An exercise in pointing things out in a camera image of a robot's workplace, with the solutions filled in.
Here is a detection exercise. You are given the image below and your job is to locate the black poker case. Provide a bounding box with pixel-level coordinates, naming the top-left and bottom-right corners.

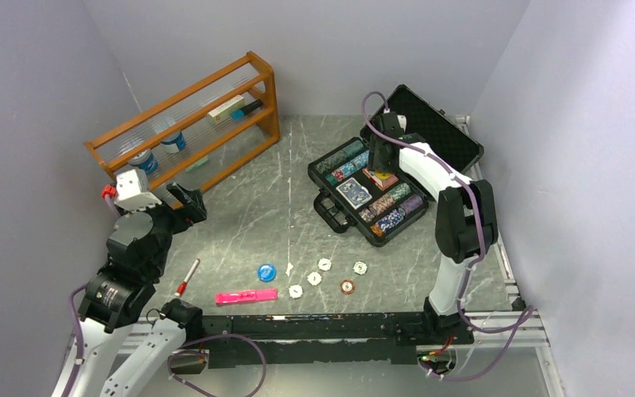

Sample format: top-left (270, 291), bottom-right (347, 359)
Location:
top-left (308, 84), bottom-right (499, 260)

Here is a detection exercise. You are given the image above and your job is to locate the blue card deck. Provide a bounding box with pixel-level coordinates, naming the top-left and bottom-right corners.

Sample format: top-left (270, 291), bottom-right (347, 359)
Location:
top-left (337, 178), bottom-right (373, 209)

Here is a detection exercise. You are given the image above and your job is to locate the yellow big blind button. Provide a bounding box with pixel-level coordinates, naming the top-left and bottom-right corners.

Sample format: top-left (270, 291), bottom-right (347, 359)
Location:
top-left (375, 172), bottom-right (393, 182)

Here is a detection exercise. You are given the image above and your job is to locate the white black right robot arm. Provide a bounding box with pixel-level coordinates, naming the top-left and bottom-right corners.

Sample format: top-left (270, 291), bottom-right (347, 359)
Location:
top-left (366, 111), bottom-right (498, 343)

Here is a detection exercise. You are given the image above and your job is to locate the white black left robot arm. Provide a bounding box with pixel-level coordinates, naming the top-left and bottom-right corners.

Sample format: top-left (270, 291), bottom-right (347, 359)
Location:
top-left (52, 183), bottom-right (207, 396)

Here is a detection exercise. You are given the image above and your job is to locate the green blue chip row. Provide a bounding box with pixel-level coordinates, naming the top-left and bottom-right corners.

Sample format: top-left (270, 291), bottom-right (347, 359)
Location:
top-left (315, 141), bottom-right (365, 174)

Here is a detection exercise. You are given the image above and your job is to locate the red blue chip row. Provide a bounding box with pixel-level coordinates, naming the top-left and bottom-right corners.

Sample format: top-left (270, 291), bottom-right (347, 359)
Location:
top-left (325, 151), bottom-right (369, 185)

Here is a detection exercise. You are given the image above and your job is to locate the brown green chip row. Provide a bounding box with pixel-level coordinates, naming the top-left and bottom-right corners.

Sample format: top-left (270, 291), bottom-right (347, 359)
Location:
top-left (359, 183), bottom-right (411, 222)

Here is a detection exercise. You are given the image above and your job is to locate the blue jar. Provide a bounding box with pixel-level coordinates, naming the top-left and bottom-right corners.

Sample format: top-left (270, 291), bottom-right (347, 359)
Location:
top-left (127, 149), bottom-right (159, 175)
top-left (160, 130), bottom-right (187, 154)

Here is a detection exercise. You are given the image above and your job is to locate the orange wooden shelf rack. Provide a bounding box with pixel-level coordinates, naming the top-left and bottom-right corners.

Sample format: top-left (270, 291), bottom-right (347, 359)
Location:
top-left (84, 51), bottom-right (280, 207)

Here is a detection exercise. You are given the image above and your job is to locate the blue purple chip row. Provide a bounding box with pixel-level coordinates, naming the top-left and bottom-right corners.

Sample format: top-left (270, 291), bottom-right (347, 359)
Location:
top-left (370, 194), bottom-right (424, 237)

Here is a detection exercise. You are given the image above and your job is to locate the red white marker pen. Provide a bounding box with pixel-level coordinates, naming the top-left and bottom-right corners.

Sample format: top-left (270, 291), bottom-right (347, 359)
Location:
top-left (174, 258), bottom-right (200, 298)

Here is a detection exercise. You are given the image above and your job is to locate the pink highlighter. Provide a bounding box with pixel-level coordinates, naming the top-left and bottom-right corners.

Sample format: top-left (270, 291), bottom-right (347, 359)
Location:
top-left (215, 289), bottom-right (279, 306)

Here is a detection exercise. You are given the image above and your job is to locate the blue round button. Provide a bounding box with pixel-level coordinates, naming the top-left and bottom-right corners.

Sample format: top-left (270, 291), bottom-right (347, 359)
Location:
top-left (257, 263), bottom-right (277, 283)

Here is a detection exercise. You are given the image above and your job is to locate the white green box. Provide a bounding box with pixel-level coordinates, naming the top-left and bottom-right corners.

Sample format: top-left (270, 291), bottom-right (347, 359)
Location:
top-left (206, 95), bottom-right (246, 124)

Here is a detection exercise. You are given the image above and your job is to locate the black blue marker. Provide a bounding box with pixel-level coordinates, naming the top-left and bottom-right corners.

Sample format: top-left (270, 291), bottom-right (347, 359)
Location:
top-left (230, 99), bottom-right (264, 121)

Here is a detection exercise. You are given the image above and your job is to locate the white poker chip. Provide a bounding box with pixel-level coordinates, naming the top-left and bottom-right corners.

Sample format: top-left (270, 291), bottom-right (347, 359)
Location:
top-left (307, 271), bottom-right (322, 286)
top-left (352, 261), bottom-right (368, 275)
top-left (317, 258), bottom-right (332, 271)
top-left (288, 285), bottom-right (303, 299)

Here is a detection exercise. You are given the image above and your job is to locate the red brown poker chip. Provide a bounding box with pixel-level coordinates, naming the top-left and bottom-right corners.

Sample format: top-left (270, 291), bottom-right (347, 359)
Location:
top-left (340, 280), bottom-right (356, 294)

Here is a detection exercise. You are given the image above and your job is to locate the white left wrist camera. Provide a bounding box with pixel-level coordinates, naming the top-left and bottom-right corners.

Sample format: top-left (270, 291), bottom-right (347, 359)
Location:
top-left (101, 169), bottom-right (162, 216)

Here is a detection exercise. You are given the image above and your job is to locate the black base frame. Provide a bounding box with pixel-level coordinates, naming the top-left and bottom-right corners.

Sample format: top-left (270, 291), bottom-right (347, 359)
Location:
top-left (160, 299), bottom-right (474, 369)

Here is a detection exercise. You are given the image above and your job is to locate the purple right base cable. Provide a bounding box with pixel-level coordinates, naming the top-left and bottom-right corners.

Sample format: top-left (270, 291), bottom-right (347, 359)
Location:
top-left (418, 304), bottom-right (537, 384)

